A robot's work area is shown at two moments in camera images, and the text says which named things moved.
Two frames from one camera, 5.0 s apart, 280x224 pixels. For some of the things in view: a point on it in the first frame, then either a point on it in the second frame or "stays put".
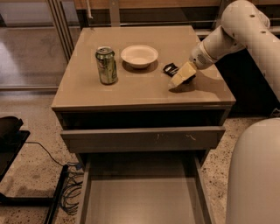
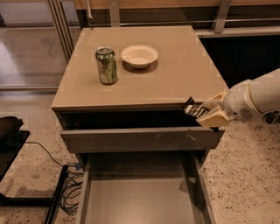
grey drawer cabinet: (146, 143) stays put
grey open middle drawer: (144, 188) stays put
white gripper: (200, 59) -> (238, 102)
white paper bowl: (139, 56) stays put
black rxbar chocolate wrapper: (170, 68) -> (195, 108)
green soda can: (107, 66) stays put
